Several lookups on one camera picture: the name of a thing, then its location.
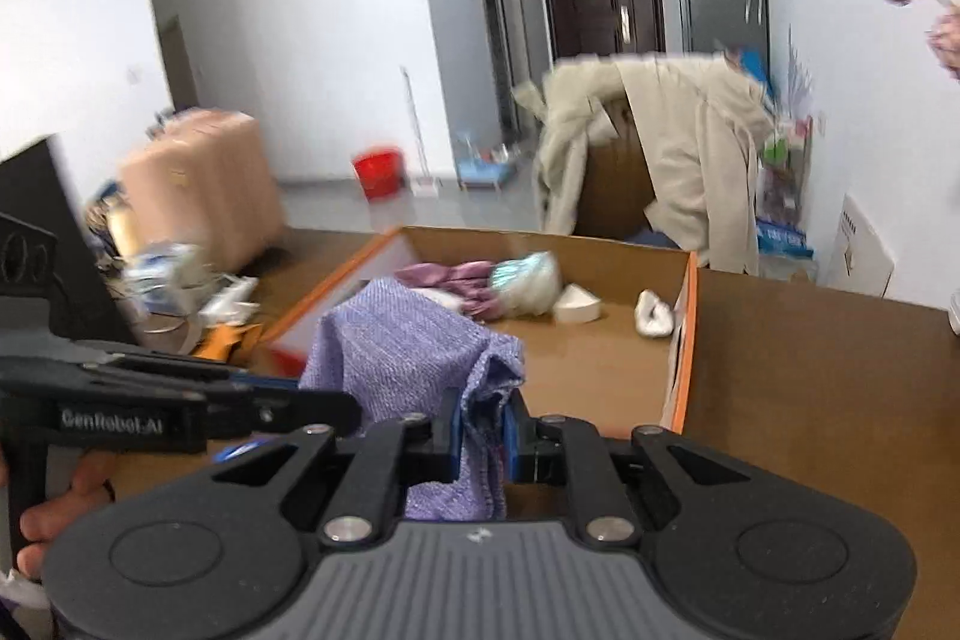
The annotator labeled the purple knitted cloth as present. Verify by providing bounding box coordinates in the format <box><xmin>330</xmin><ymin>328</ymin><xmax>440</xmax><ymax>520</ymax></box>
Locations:
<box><xmin>298</xmin><ymin>278</ymin><xmax>526</xmax><ymax>521</ymax></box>

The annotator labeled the brown wooden chair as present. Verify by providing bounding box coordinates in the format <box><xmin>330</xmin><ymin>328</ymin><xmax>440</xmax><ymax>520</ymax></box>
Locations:
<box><xmin>574</xmin><ymin>100</ymin><xmax>680</xmax><ymax>240</ymax></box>

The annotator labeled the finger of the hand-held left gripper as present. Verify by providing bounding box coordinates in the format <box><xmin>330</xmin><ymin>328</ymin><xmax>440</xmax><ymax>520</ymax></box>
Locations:
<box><xmin>79</xmin><ymin>342</ymin><xmax>302</xmax><ymax>396</ymax></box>
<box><xmin>204</xmin><ymin>387</ymin><xmax>366</xmax><ymax>447</ymax></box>

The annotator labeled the red plastic bucket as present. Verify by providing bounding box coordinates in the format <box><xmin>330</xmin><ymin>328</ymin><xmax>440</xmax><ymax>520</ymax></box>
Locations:
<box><xmin>352</xmin><ymin>145</ymin><xmax>404</xmax><ymax>200</ymax></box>

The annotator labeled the mauve satin scrunchie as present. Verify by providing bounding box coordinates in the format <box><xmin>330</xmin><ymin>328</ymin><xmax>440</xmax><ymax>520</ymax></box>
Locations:
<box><xmin>394</xmin><ymin>261</ymin><xmax>451</xmax><ymax>292</ymax></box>

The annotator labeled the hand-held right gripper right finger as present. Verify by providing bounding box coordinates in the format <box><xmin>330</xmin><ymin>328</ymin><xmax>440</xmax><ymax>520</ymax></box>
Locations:
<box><xmin>504</xmin><ymin>398</ymin><xmax>773</xmax><ymax>547</ymax></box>

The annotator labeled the red cardboard box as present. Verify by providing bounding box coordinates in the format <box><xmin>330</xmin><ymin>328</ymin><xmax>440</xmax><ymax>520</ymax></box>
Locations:
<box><xmin>255</xmin><ymin>225</ymin><xmax>700</xmax><ymax>440</ymax></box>

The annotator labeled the grey door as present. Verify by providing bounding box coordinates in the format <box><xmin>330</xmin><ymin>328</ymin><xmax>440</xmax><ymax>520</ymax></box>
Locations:
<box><xmin>469</xmin><ymin>0</ymin><xmax>526</xmax><ymax>142</ymax></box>

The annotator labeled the white wedge sponge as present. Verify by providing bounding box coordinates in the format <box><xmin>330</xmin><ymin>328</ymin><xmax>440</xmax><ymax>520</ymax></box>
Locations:
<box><xmin>553</xmin><ymin>284</ymin><xmax>601</xmax><ymax>324</ymax></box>

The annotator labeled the beige coat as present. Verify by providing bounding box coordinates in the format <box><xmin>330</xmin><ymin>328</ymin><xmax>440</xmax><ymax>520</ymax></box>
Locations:
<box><xmin>514</xmin><ymin>53</ymin><xmax>773</xmax><ymax>275</ymax></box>

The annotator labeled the cluttered small shelf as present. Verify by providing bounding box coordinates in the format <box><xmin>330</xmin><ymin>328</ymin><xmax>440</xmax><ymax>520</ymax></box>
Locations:
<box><xmin>754</xmin><ymin>107</ymin><xmax>818</xmax><ymax>262</ymax></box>

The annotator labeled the small blue stool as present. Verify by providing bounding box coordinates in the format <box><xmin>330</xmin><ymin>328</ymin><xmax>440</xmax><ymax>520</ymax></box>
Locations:
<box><xmin>457</xmin><ymin>149</ymin><xmax>518</xmax><ymax>191</ymax></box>

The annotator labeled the pink suitcase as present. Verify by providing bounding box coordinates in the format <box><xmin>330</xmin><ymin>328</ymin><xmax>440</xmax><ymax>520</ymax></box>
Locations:
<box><xmin>120</xmin><ymin>111</ymin><xmax>284</xmax><ymax>270</ymax></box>

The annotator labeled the black paper bag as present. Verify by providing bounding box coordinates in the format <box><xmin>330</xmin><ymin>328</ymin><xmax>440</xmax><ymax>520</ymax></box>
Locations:
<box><xmin>0</xmin><ymin>134</ymin><xmax>143</xmax><ymax>348</ymax></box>

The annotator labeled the white cardboard panel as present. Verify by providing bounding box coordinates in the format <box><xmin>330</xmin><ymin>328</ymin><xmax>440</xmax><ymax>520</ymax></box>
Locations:
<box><xmin>829</xmin><ymin>194</ymin><xmax>896</xmax><ymax>300</ymax></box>

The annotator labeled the orange strap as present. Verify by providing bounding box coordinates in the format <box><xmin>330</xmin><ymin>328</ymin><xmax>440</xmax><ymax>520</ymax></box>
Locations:
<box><xmin>191</xmin><ymin>323</ymin><xmax>263</xmax><ymax>363</ymax></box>

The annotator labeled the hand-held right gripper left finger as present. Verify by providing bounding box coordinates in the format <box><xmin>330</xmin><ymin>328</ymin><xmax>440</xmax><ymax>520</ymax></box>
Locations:
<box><xmin>187</xmin><ymin>389</ymin><xmax>462</xmax><ymax>549</ymax></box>

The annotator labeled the clear plastic puff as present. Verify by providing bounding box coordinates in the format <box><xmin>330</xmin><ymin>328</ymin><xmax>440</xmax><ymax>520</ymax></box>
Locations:
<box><xmin>487</xmin><ymin>251</ymin><xmax>563</xmax><ymax>316</ymax></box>

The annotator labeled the ruffled purple satin scrunchie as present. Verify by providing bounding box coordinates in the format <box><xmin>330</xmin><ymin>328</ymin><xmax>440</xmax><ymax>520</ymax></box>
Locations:
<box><xmin>442</xmin><ymin>261</ymin><xmax>496</xmax><ymax>319</ymax></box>

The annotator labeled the person's left hand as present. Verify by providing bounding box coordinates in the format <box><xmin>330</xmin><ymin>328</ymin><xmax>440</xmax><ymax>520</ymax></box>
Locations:
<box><xmin>13</xmin><ymin>458</ymin><xmax>119</xmax><ymax>582</ymax></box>

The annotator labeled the clear plastic bag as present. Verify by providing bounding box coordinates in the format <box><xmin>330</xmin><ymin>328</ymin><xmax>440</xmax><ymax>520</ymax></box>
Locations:
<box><xmin>124</xmin><ymin>242</ymin><xmax>203</xmax><ymax>315</ymax></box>

